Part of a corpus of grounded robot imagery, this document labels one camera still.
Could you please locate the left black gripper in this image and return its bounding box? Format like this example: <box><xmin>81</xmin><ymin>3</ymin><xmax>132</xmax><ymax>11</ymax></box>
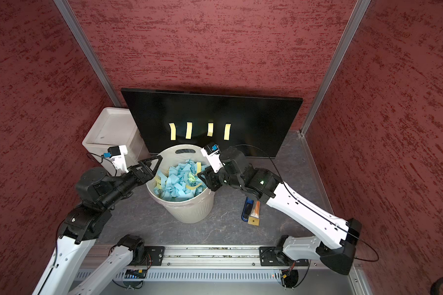
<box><xmin>100</xmin><ymin>155</ymin><xmax>163</xmax><ymax>208</ymax></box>

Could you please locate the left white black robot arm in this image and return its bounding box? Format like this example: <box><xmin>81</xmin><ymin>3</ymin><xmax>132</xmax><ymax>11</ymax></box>
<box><xmin>33</xmin><ymin>156</ymin><xmax>164</xmax><ymax>295</ymax></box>

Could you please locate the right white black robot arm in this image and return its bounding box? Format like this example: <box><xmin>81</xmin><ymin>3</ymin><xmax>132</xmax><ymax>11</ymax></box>
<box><xmin>199</xmin><ymin>144</ymin><xmax>362</xmax><ymax>275</ymax></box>

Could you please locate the black flat monitor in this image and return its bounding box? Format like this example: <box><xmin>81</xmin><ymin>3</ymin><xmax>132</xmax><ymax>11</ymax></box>
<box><xmin>121</xmin><ymin>88</ymin><xmax>303</xmax><ymax>158</ymax></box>

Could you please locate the blue paper scraps pile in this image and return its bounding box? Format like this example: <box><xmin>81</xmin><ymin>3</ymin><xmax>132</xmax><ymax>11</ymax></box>
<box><xmin>153</xmin><ymin>160</ymin><xmax>207</xmax><ymax>202</ymax></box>

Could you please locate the blue utility knife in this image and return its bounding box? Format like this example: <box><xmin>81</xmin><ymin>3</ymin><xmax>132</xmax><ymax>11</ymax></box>
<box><xmin>241</xmin><ymin>197</ymin><xmax>253</xmax><ymax>222</ymax></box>

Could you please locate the white styrofoam box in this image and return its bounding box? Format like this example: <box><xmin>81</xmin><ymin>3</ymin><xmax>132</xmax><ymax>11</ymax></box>
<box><xmin>82</xmin><ymin>107</ymin><xmax>150</xmax><ymax>173</ymax></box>

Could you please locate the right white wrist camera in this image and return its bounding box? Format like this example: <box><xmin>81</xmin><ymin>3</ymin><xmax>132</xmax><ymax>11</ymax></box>
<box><xmin>201</xmin><ymin>143</ymin><xmax>223</xmax><ymax>173</ymax></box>

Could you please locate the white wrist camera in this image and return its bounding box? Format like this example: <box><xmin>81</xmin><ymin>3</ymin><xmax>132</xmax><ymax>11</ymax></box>
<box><xmin>103</xmin><ymin>145</ymin><xmax>129</xmax><ymax>174</ymax></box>
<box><xmin>201</xmin><ymin>143</ymin><xmax>223</xmax><ymax>173</ymax></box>

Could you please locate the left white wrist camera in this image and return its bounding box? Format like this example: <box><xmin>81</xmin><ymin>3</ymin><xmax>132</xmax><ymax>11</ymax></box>
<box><xmin>103</xmin><ymin>145</ymin><xmax>129</xmax><ymax>174</ymax></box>

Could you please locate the orange handled scraper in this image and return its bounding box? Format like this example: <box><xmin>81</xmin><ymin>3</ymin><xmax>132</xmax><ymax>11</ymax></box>
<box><xmin>248</xmin><ymin>201</ymin><xmax>260</xmax><ymax>226</ymax></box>

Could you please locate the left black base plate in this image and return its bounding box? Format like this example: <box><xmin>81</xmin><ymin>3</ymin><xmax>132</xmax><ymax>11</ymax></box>
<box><xmin>130</xmin><ymin>246</ymin><xmax>166</xmax><ymax>267</ymax></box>

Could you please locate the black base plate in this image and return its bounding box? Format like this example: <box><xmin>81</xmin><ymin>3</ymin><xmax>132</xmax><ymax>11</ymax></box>
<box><xmin>258</xmin><ymin>247</ymin><xmax>309</xmax><ymax>267</ymax></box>
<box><xmin>130</xmin><ymin>246</ymin><xmax>166</xmax><ymax>267</ymax></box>

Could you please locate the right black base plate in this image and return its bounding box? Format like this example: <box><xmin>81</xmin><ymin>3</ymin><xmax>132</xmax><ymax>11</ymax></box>
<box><xmin>258</xmin><ymin>247</ymin><xmax>309</xmax><ymax>267</ymax></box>

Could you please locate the aluminium mounting rail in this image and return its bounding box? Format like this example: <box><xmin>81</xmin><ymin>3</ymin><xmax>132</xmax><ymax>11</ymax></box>
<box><xmin>125</xmin><ymin>245</ymin><xmax>332</xmax><ymax>270</ymax></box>

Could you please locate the white perforated cable duct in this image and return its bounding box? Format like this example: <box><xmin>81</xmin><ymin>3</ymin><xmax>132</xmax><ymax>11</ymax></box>
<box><xmin>114</xmin><ymin>269</ymin><xmax>282</xmax><ymax>283</ymax></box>

